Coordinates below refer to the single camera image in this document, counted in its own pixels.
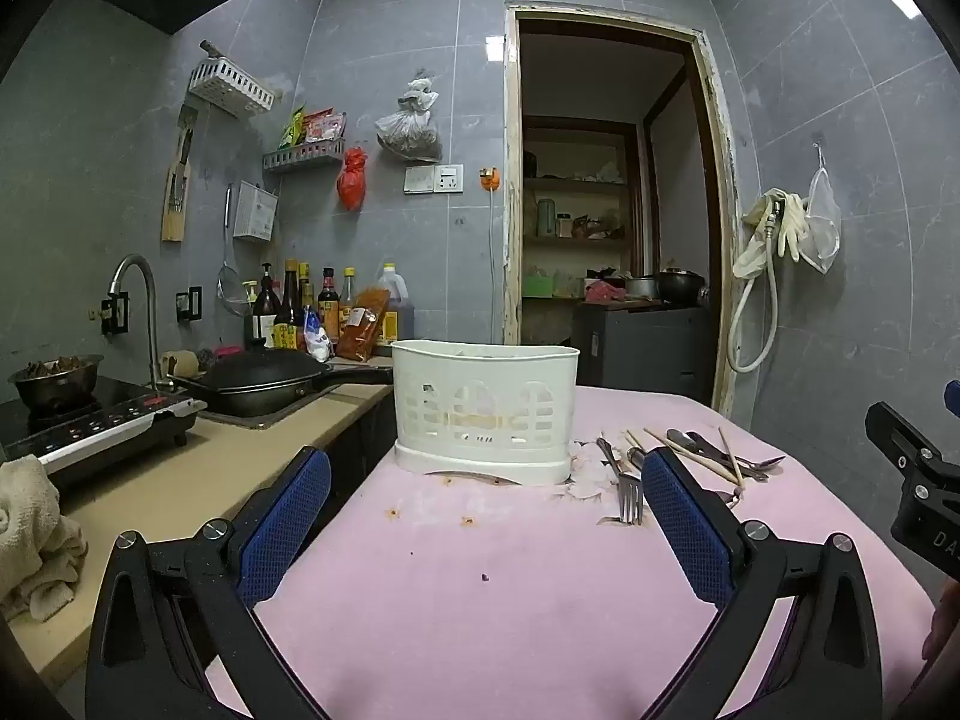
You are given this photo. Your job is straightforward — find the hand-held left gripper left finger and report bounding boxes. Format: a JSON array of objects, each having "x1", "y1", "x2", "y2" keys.
[{"x1": 86, "y1": 446, "x2": 332, "y2": 720}]

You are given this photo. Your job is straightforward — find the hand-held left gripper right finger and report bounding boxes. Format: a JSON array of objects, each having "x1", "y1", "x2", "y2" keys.
[{"x1": 641, "y1": 446, "x2": 884, "y2": 720}]

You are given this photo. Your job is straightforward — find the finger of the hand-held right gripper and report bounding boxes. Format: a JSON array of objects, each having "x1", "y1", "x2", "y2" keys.
[{"x1": 865, "y1": 401, "x2": 960, "y2": 475}]

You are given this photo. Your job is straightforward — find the metal fork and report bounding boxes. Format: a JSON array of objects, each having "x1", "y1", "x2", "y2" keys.
[{"x1": 596, "y1": 437, "x2": 646, "y2": 526}]

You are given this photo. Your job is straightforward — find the metal table knife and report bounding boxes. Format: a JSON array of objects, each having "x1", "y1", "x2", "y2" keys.
[{"x1": 666, "y1": 429, "x2": 767, "y2": 482}]

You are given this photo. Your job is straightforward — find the white plastic utensil holder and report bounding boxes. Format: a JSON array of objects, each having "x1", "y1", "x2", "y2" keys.
[{"x1": 390, "y1": 340, "x2": 581, "y2": 487}]

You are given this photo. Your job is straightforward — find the person's right hand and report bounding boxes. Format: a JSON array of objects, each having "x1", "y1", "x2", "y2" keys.
[{"x1": 922, "y1": 585, "x2": 960, "y2": 662}]

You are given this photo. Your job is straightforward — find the black wok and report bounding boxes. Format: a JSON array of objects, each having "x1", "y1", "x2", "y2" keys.
[{"x1": 166, "y1": 349, "x2": 395, "y2": 419}]

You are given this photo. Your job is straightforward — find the pink floral tablecloth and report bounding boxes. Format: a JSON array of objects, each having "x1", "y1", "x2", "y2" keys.
[{"x1": 202, "y1": 386, "x2": 947, "y2": 720}]

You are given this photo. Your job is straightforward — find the grey cabinet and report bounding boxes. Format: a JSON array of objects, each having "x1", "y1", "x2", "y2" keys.
[{"x1": 574, "y1": 302, "x2": 717, "y2": 402}]

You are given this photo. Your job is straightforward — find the blue and white packet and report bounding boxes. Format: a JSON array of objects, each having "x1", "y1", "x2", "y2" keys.
[{"x1": 302, "y1": 305, "x2": 335, "y2": 362}]

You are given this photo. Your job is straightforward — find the yellow-label sauce bottle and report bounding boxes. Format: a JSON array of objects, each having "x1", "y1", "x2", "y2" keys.
[{"x1": 274, "y1": 260, "x2": 302, "y2": 350}]

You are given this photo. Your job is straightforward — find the dark sauce bottle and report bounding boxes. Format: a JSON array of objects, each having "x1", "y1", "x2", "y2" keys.
[{"x1": 253, "y1": 262, "x2": 283, "y2": 350}]

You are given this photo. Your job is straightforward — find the orange seasoning packet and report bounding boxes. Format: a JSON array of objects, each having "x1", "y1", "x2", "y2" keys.
[{"x1": 336, "y1": 289, "x2": 391, "y2": 362}]

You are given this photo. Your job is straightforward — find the black induction cooktop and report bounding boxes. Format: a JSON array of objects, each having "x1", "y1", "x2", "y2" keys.
[{"x1": 0, "y1": 377, "x2": 209, "y2": 496}]

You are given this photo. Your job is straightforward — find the red-cap sauce bottle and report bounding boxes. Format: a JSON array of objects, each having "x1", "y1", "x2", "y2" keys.
[{"x1": 317, "y1": 268, "x2": 341, "y2": 338}]

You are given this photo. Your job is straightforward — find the cream rubber gloves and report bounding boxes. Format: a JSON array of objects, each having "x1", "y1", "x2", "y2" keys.
[{"x1": 733, "y1": 187, "x2": 811, "y2": 278}]

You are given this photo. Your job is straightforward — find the cooking oil jug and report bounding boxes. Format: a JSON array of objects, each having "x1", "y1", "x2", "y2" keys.
[{"x1": 375, "y1": 262, "x2": 415, "y2": 350}]

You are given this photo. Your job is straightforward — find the metal mesh strainer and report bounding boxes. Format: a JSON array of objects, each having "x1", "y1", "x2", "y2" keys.
[{"x1": 217, "y1": 184, "x2": 252, "y2": 316}]

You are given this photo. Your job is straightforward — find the dark cooking pot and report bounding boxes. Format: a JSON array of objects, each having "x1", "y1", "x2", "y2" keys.
[{"x1": 656, "y1": 268, "x2": 710, "y2": 306}]

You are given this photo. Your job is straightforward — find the beige towel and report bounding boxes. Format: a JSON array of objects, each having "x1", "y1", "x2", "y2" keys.
[{"x1": 0, "y1": 457, "x2": 89, "y2": 623}]

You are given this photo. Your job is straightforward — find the metal bowl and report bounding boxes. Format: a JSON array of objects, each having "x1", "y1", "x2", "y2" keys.
[{"x1": 7, "y1": 355, "x2": 104, "y2": 415}]

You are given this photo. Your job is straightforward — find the metal kitchen faucet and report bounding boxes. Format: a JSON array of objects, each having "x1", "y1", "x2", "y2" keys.
[{"x1": 109, "y1": 253, "x2": 164, "y2": 391}]

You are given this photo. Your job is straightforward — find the red plastic bag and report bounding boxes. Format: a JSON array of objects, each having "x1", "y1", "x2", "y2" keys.
[{"x1": 336, "y1": 148, "x2": 368, "y2": 211}]

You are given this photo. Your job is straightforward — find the wooden knife holder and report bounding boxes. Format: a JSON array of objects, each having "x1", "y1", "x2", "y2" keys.
[{"x1": 161, "y1": 106, "x2": 200, "y2": 242}]

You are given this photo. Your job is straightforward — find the wooden shelf unit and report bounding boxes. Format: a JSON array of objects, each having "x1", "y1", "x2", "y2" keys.
[{"x1": 521, "y1": 116, "x2": 640, "y2": 301}]

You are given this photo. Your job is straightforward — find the clear plastic bag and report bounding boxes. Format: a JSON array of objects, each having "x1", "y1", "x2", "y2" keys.
[{"x1": 375, "y1": 75, "x2": 442, "y2": 164}]

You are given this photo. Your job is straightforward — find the white hose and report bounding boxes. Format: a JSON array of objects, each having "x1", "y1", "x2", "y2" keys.
[{"x1": 726, "y1": 199, "x2": 785, "y2": 374}]

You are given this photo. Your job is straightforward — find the white wall box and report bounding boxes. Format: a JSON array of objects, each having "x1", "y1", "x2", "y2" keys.
[{"x1": 232, "y1": 181, "x2": 280, "y2": 242}]

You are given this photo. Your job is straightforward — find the white power cord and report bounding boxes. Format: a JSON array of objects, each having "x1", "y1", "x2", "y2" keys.
[{"x1": 487, "y1": 191, "x2": 500, "y2": 346}]

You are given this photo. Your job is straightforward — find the grey wall shelf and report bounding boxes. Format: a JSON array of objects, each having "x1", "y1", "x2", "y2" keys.
[{"x1": 262, "y1": 139, "x2": 346, "y2": 175}]

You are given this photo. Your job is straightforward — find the white wall socket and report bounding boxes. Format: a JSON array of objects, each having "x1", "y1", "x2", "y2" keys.
[{"x1": 403, "y1": 163, "x2": 464, "y2": 196}]

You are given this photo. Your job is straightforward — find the wooden door frame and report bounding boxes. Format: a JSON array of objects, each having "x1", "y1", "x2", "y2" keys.
[{"x1": 502, "y1": 1, "x2": 740, "y2": 421}]

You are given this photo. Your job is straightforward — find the white wall basket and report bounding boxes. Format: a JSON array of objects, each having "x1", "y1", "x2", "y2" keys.
[{"x1": 187, "y1": 41, "x2": 277, "y2": 119}]

